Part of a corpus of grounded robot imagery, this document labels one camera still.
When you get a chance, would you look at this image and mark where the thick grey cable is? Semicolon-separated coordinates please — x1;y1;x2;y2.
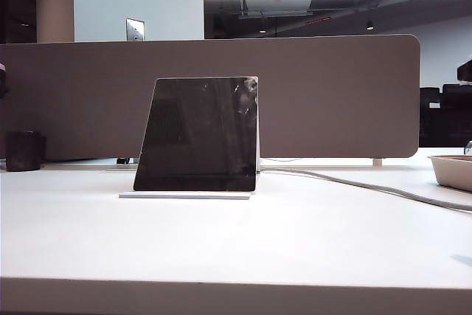
260;166;472;215

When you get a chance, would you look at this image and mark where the beige paper tray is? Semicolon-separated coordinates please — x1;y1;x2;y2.
427;154;472;193

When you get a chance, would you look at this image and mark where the black cylindrical cup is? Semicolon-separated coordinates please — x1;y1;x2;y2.
6;130;48;173

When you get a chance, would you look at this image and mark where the black bulky background object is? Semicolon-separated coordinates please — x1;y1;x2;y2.
456;58;472;82

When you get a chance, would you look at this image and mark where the square mirror with white base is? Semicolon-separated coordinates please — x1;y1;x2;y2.
118;75;262;201

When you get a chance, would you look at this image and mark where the pink and black edge object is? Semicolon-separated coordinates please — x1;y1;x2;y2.
0;62;9;99

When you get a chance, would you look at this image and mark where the brown desk divider panel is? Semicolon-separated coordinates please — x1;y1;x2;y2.
0;33;422;162

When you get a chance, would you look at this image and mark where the silver wall switch plate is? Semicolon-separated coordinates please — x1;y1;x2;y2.
125;18;145;41

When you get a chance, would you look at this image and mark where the black office chair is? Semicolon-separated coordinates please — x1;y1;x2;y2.
419;86;442;148
441;83;472;148

